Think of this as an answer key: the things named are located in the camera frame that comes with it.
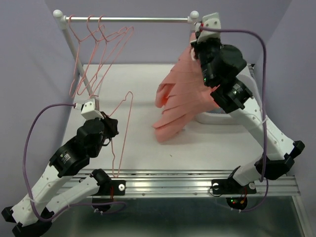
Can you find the white plastic laundry basket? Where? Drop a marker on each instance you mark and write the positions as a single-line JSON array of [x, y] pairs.
[[218, 116]]

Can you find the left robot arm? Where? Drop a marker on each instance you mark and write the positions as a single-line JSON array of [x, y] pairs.
[[34, 214]]

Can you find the aluminium mounting rail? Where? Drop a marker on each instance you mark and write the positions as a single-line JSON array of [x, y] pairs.
[[184, 184]]

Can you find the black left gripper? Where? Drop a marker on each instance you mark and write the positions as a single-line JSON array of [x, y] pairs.
[[113, 124]]

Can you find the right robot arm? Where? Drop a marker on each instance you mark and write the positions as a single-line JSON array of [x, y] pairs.
[[220, 66]]

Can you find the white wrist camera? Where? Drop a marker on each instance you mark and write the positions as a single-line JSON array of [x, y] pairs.
[[91, 109], [211, 21]]

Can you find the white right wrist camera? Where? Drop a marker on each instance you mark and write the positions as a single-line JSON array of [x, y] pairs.
[[211, 21]]

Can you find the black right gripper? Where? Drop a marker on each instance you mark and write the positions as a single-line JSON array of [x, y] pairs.
[[199, 45]]

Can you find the coral orange skirt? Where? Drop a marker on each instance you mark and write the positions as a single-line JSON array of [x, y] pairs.
[[182, 95]]

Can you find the pink wire hanger far left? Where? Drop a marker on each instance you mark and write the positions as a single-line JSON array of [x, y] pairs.
[[76, 49]]

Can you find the pink hanger of denim skirt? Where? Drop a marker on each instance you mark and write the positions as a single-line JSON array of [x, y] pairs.
[[112, 45]]

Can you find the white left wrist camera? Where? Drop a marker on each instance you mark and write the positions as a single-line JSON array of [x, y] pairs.
[[91, 109]]

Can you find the white clothes rack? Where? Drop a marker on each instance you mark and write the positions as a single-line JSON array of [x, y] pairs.
[[146, 46]]

